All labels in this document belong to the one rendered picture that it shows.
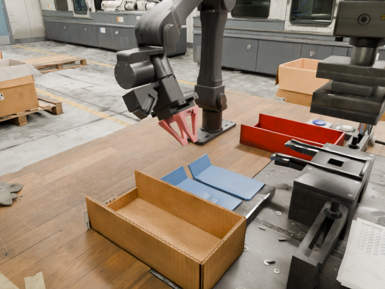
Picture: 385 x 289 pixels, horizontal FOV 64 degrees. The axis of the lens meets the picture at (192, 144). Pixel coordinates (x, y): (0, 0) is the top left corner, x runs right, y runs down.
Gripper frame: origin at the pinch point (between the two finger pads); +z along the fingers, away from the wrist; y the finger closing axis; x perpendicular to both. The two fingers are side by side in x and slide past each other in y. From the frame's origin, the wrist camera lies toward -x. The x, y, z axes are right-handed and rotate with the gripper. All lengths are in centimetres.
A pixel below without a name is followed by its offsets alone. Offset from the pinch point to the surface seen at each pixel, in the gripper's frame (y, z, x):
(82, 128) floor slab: -264, -33, 119
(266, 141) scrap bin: 4.5, 10.1, 22.4
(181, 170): -0.2, 5.1, -5.7
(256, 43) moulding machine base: -216, -64, 465
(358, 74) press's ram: 35.4, -0.8, 5.1
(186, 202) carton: 7.7, 8.7, -14.6
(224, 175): 4.7, 10.1, 1.1
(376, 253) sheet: 33.0, 22.9, -7.3
